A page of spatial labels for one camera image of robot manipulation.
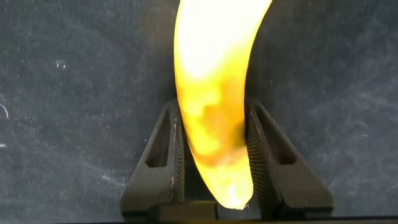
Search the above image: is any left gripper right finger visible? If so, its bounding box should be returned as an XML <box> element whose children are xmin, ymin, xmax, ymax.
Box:
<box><xmin>244</xmin><ymin>97</ymin><xmax>335</xmax><ymax>220</ymax></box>

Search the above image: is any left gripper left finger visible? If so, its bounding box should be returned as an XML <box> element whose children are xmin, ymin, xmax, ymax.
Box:
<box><xmin>119</xmin><ymin>98</ymin><xmax>187</xmax><ymax>219</ymax></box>

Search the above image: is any yellow banana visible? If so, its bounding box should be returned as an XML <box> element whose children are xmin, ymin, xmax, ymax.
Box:
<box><xmin>173</xmin><ymin>0</ymin><xmax>274</xmax><ymax>210</ymax></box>

